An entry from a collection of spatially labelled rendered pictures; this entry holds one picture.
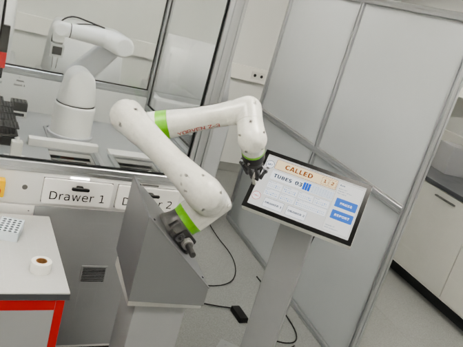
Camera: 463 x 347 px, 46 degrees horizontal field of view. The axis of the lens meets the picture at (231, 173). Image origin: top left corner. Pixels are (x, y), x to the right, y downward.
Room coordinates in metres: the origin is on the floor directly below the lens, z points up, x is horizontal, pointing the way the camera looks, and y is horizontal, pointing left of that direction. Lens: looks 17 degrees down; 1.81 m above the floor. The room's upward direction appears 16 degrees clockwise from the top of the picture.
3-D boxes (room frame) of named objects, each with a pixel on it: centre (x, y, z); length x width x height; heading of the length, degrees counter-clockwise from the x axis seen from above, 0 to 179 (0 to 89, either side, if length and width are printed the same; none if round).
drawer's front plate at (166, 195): (2.33, 0.33, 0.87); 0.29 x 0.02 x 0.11; 119
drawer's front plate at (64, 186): (2.18, 0.61, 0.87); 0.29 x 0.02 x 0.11; 119
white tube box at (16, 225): (1.88, 0.75, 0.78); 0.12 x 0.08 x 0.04; 14
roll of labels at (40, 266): (1.69, 0.55, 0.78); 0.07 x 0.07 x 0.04
